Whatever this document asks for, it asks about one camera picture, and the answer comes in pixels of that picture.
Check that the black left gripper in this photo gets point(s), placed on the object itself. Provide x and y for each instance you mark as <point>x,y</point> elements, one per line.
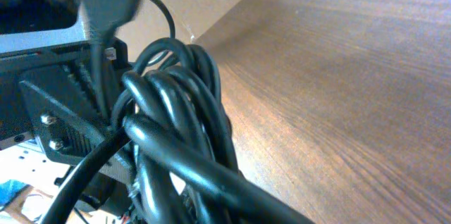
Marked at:
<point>61,69</point>

